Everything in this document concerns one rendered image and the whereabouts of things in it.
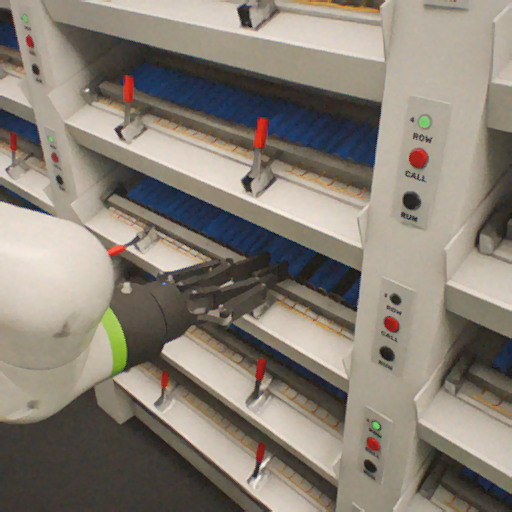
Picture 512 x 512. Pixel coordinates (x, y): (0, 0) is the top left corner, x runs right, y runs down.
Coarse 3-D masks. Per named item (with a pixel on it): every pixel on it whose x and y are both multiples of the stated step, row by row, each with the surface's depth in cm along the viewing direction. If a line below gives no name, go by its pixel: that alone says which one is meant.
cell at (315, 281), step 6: (330, 258) 84; (324, 264) 84; (330, 264) 84; (336, 264) 85; (318, 270) 84; (324, 270) 84; (330, 270) 84; (312, 276) 83; (318, 276) 83; (324, 276) 83; (312, 282) 83; (318, 282) 83
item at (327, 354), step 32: (96, 192) 107; (128, 192) 111; (96, 224) 107; (128, 256) 103; (160, 256) 97; (192, 256) 95; (256, 320) 83; (288, 320) 82; (288, 352) 81; (320, 352) 77; (352, 352) 71
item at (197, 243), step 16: (128, 208) 104; (144, 208) 103; (128, 224) 103; (144, 224) 102; (160, 224) 99; (176, 224) 98; (160, 240) 98; (176, 240) 98; (192, 240) 94; (208, 240) 93; (208, 256) 92; (224, 256) 90; (240, 256) 89; (272, 288) 85; (288, 288) 82; (304, 288) 82; (304, 304) 82; (320, 304) 79; (336, 304) 78; (336, 320) 79; (352, 320) 76
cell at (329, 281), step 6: (342, 264) 83; (336, 270) 83; (342, 270) 83; (330, 276) 82; (336, 276) 82; (342, 276) 83; (324, 282) 82; (330, 282) 82; (336, 282) 82; (318, 288) 82; (324, 288) 81; (330, 288) 82
